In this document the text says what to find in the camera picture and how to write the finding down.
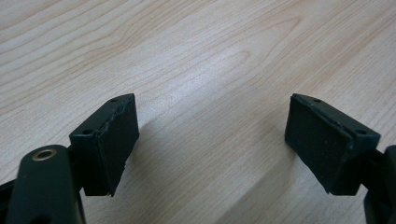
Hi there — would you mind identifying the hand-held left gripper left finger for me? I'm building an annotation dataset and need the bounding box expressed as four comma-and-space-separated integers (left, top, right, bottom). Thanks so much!
68, 92, 140, 198

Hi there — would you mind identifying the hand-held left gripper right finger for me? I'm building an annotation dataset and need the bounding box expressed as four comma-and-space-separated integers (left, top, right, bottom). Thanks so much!
284, 92, 382, 197

